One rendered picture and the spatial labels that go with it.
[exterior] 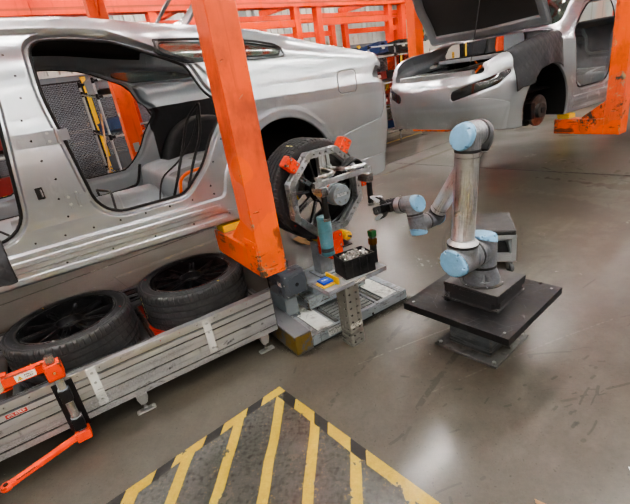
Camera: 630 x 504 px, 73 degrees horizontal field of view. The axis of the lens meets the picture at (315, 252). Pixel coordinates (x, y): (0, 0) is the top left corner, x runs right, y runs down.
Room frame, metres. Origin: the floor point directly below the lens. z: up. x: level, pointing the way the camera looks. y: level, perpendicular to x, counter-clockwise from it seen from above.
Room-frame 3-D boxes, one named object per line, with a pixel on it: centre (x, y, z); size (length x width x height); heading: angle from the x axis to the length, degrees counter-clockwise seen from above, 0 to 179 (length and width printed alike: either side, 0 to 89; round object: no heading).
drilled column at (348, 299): (2.21, -0.15, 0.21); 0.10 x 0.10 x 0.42; 30
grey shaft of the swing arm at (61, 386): (1.68, 1.28, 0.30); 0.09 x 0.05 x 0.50; 120
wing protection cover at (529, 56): (4.58, -2.49, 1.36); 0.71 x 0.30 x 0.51; 120
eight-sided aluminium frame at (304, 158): (2.65, -0.13, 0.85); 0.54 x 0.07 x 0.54; 120
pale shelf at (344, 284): (2.22, -0.18, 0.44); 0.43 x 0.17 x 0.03; 120
